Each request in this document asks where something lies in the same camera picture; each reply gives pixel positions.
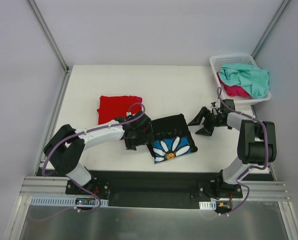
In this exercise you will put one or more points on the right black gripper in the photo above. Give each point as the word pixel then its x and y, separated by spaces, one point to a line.
pixel 209 120

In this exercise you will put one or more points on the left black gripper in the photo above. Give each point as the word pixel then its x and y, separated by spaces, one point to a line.
pixel 143 132

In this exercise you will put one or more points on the pink t-shirt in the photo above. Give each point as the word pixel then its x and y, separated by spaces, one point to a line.
pixel 139 99

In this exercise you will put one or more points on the black daisy t-shirt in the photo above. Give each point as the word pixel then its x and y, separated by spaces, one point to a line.
pixel 172 139

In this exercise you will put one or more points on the red t-shirt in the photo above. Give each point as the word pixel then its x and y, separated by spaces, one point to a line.
pixel 112 107

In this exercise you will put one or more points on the white plastic basket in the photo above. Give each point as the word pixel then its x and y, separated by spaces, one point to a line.
pixel 216 63

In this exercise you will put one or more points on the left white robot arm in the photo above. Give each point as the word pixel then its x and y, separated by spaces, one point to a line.
pixel 65 148

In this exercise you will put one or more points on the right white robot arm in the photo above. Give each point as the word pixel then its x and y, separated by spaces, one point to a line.
pixel 256 146

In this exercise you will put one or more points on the magenta t-shirt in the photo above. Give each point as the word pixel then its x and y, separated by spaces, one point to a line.
pixel 235 91

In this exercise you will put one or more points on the teal t-shirt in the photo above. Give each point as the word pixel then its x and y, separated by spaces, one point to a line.
pixel 252 79

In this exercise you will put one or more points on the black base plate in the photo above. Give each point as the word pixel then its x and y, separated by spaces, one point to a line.
pixel 167 190

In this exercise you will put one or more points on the right white cable duct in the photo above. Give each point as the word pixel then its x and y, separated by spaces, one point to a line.
pixel 207 205

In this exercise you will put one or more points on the white cable duct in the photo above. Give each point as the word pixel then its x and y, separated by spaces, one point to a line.
pixel 68 201
pixel 207 205

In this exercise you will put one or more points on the left aluminium frame post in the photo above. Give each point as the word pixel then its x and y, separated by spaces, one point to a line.
pixel 47 34

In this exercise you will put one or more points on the aluminium frame post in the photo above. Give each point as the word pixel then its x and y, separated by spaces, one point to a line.
pixel 47 34
pixel 284 4

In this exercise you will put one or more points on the left white cable duct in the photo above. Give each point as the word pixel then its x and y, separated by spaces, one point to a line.
pixel 68 201

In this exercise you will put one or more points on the right aluminium frame post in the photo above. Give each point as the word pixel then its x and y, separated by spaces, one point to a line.
pixel 284 4

